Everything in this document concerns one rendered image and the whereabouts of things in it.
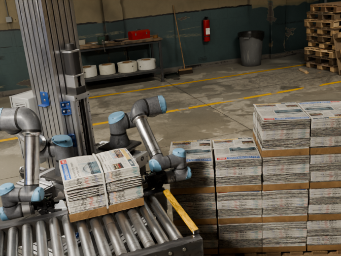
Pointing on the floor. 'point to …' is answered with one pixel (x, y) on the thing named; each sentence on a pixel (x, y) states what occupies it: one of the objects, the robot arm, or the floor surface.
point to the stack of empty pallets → (322, 35)
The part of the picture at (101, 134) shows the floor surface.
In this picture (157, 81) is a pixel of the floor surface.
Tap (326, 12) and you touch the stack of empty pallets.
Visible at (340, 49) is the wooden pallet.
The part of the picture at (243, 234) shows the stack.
